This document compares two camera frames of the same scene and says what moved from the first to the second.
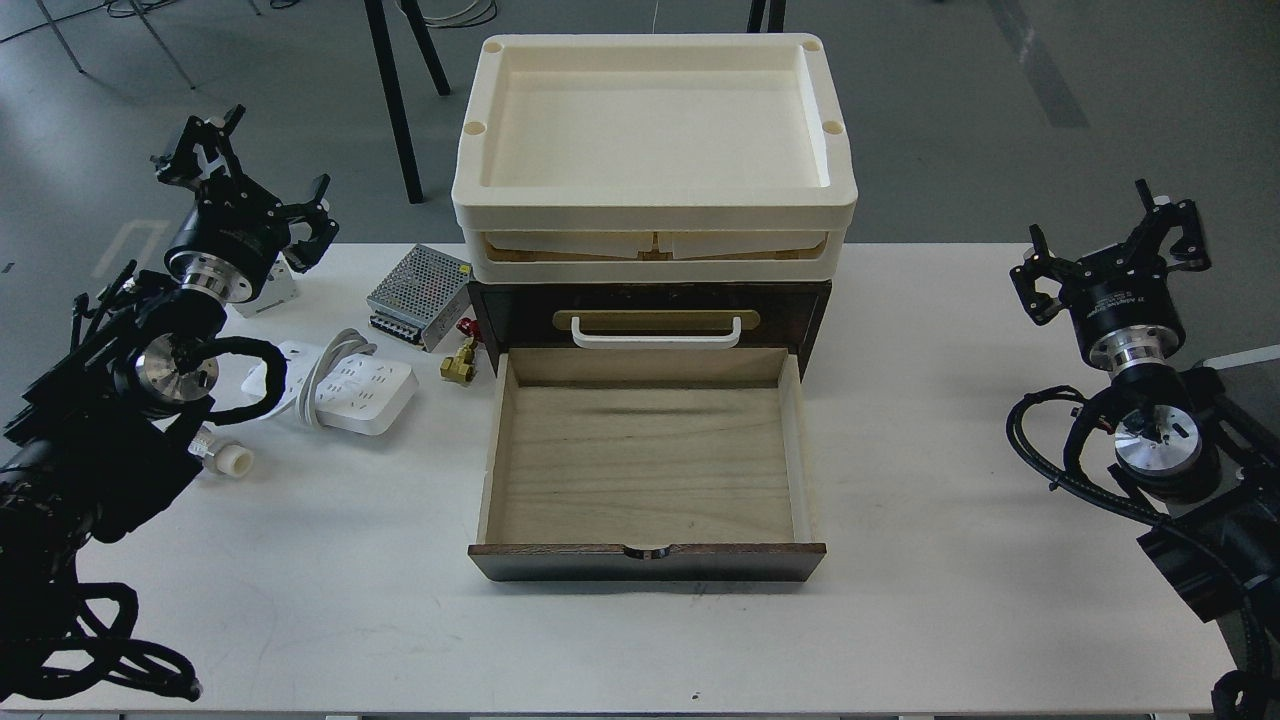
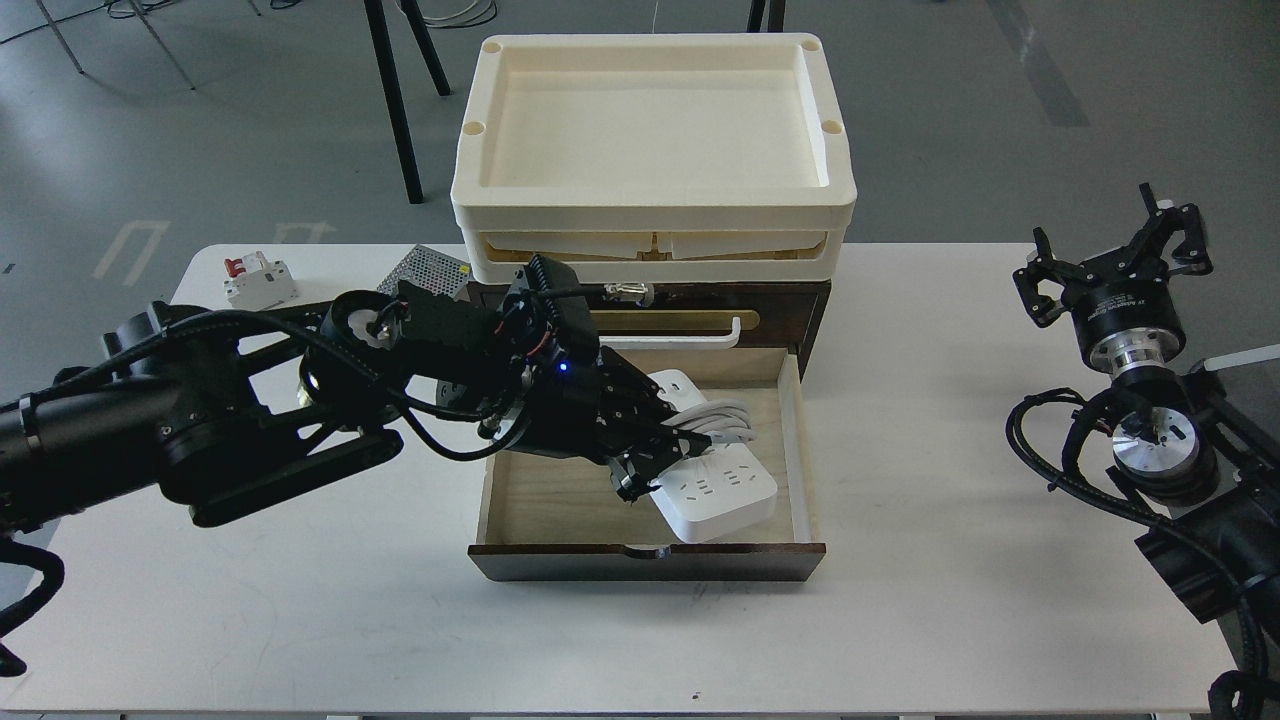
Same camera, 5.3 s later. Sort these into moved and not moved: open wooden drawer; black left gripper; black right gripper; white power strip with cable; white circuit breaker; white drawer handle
Moved: white power strip with cable; black left gripper
Not moved: white drawer handle; open wooden drawer; white circuit breaker; black right gripper
